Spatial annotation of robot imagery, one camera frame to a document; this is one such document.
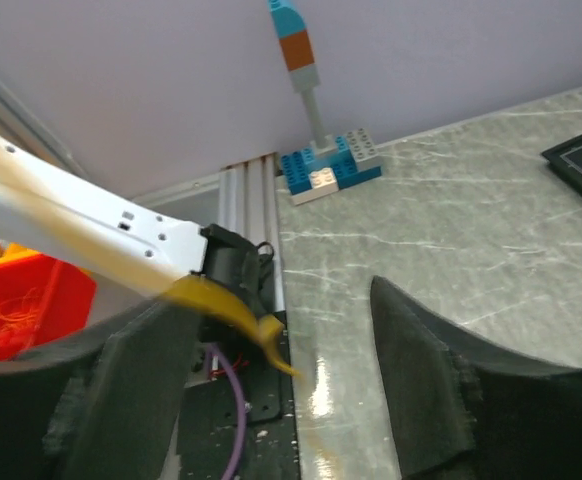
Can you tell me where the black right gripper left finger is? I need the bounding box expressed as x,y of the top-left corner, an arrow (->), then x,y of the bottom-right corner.
0,302 -> 199,479

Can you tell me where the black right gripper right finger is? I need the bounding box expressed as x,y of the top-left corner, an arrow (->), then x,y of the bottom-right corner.
370,276 -> 582,479

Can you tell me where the yellow wire loop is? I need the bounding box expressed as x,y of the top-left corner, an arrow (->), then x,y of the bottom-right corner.
165,277 -> 302,379

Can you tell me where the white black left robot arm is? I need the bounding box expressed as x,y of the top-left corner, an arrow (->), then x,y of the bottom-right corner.
0,139 -> 279,342

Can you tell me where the orange plastic bin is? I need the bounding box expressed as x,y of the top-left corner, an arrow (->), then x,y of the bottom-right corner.
0,243 -> 96,361

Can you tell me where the white toy block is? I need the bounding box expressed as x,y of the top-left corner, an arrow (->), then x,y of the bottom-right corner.
291,167 -> 339,205

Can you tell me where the grey toy block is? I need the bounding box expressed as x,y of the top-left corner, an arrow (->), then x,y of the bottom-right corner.
345,128 -> 382,171

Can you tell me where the blue orange toy block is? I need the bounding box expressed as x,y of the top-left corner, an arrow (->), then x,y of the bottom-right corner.
267,0 -> 336,156

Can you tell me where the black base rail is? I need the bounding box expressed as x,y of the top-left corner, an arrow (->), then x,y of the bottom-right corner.
175,309 -> 302,480

